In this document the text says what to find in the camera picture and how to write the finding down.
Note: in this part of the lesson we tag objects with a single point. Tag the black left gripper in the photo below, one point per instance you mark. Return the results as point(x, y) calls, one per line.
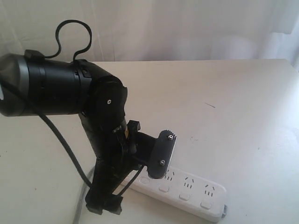
point(113, 149)

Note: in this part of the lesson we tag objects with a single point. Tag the white five-outlet power strip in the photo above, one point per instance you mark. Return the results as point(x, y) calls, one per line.
point(193, 194)

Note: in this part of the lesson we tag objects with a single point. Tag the white backdrop curtain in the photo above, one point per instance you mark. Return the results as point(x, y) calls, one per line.
point(154, 30)

